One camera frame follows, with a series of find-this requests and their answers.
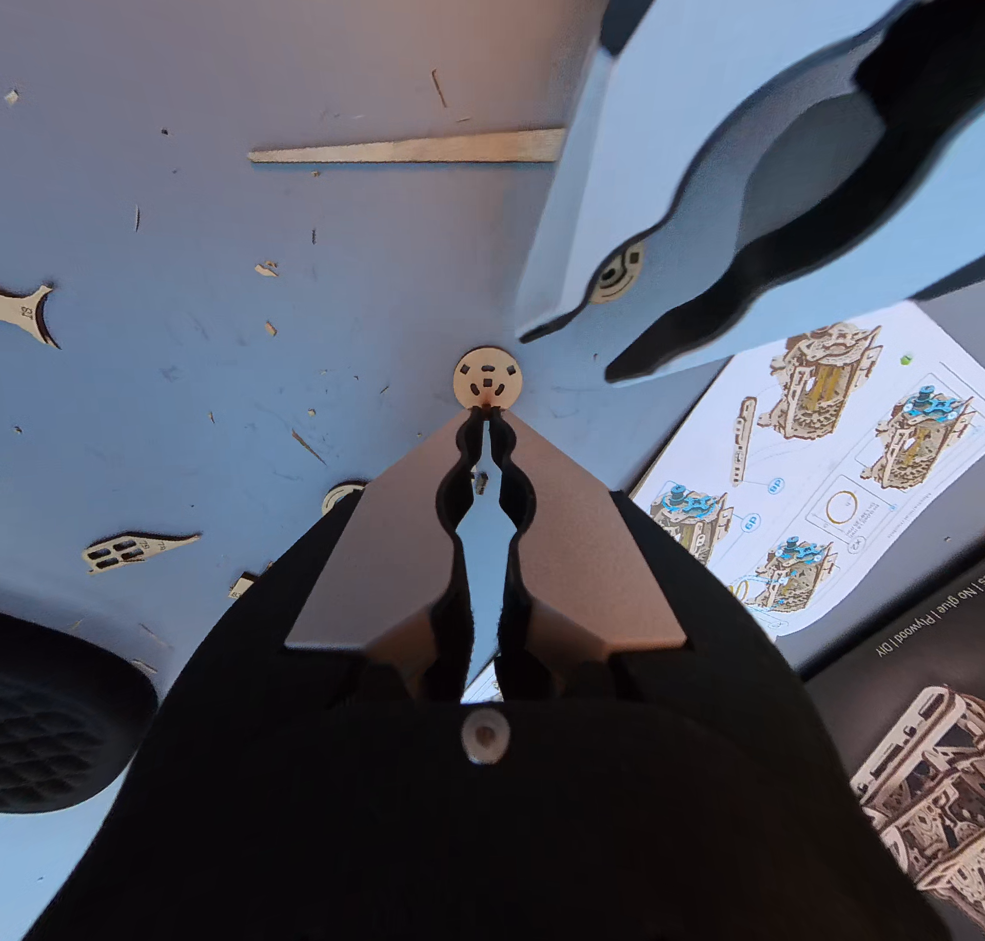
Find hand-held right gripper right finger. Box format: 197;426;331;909
489;404;688;702

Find slotted pointed wooden offcut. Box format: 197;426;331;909
83;532;203;575

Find grey desk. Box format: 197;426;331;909
0;0;985;941

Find long wooden sliver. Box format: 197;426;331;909
248;127;568;165

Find slotted wooden disc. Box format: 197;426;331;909
454;347;524;409

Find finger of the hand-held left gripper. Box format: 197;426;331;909
604;0;985;384
514;0;955;344

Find scattered wood splinters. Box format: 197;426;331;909
4;67;470;673

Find black puzzle box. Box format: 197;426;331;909
800;544;985;941

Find white instruction booklet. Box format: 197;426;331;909
629;300;985;642

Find star-shaped wooden offcut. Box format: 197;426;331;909
0;284;61;349

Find black quilted wrist rest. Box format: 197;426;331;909
0;612;160;815

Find assembled wooden wheel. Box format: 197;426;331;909
588;242;646;305

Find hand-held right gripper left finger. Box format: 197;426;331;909
285;404;487;702

